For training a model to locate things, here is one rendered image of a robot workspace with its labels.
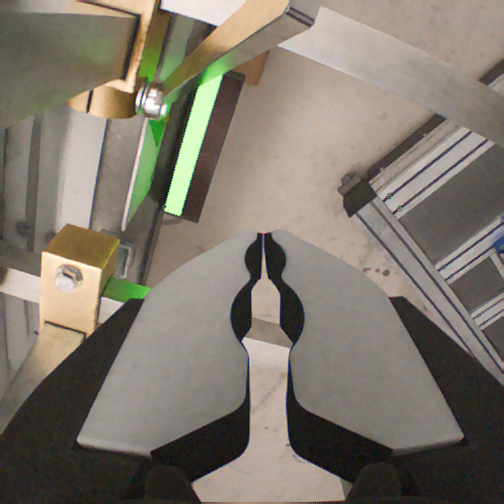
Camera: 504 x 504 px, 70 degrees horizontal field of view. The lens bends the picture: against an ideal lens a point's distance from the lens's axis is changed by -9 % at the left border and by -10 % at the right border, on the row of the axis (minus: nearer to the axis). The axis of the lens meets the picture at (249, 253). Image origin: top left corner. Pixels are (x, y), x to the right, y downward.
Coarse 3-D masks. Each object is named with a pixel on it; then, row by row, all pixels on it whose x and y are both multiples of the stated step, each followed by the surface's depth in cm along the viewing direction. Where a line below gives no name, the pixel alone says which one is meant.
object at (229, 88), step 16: (224, 80) 37; (224, 96) 38; (224, 112) 38; (208, 128) 39; (224, 128) 39; (208, 144) 40; (208, 160) 41; (208, 176) 42; (192, 192) 43; (192, 208) 44
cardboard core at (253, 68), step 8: (256, 56) 91; (264, 56) 92; (248, 64) 92; (256, 64) 92; (264, 64) 94; (240, 72) 93; (248, 72) 93; (256, 72) 94; (248, 80) 94; (256, 80) 95
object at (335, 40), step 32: (192, 0) 20; (224, 0) 20; (320, 32) 21; (352, 32) 21; (352, 64) 22; (384, 64) 21; (416, 64) 21; (416, 96) 22; (448, 96) 22; (480, 96) 22; (480, 128) 23
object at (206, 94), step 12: (204, 84) 37; (216, 84) 37; (204, 96) 38; (204, 108) 38; (192, 120) 39; (204, 120) 39; (192, 132) 39; (192, 144) 40; (180, 156) 41; (192, 156) 41; (180, 168) 41; (192, 168) 41; (180, 180) 42; (180, 192) 43; (168, 204) 44; (180, 204) 44
